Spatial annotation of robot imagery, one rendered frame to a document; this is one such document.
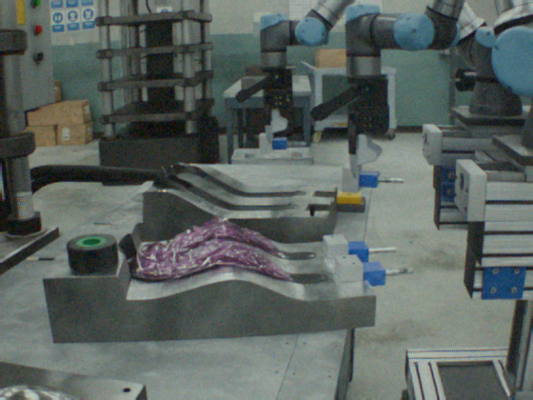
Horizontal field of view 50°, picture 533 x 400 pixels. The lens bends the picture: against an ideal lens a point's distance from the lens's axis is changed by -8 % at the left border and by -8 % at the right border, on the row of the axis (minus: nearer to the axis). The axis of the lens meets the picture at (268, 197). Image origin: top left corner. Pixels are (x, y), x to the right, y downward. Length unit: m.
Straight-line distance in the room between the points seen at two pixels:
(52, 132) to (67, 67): 0.92
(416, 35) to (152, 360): 0.75
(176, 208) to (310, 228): 0.28
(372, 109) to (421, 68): 6.64
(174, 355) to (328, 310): 0.24
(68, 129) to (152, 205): 6.71
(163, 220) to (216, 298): 0.41
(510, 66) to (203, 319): 0.64
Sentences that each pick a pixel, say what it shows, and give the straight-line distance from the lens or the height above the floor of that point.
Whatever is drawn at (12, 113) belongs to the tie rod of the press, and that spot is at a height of 1.09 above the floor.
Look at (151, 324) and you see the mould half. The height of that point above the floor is 0.83.
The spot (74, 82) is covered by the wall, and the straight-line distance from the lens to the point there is 8.29.
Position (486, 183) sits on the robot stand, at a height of 0.98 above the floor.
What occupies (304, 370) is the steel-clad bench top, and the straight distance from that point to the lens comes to 0.84.
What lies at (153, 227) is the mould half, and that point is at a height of 0.86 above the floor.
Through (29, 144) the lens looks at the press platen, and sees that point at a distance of 1.52.
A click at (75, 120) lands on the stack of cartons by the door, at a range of 7.91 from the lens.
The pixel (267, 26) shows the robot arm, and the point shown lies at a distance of 1.70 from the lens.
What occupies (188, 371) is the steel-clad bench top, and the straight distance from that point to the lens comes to 0.85.
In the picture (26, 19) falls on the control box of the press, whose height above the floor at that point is 1.33.
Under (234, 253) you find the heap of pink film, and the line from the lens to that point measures 0.95.
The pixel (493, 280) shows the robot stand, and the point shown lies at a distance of 1.25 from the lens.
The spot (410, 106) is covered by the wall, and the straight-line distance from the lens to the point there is 7.92.
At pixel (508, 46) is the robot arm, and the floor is 1.23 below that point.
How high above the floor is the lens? 1.24
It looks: 15 degrees down
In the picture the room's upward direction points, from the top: 1 degrees counter-clockwise
